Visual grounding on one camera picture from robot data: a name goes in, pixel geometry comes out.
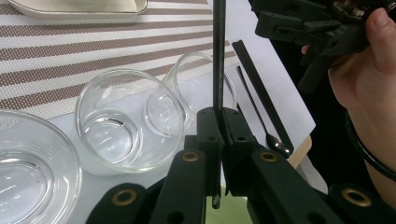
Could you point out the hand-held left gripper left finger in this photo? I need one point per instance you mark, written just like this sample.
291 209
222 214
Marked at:
211 133

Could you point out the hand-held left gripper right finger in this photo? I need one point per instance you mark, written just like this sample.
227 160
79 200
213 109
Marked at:
238 143

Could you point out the bundle of black chopsticks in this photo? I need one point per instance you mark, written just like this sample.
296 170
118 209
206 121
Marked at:
258 87

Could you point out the single black chopstick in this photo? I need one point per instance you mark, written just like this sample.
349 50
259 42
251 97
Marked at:
219 62

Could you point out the white square plate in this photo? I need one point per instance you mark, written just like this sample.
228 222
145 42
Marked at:
77 9

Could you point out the clear drinking glass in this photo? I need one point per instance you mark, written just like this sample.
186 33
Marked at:
124 130
199 84
28 174

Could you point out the striped woven placemat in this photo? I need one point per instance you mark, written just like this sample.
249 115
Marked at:
62 46

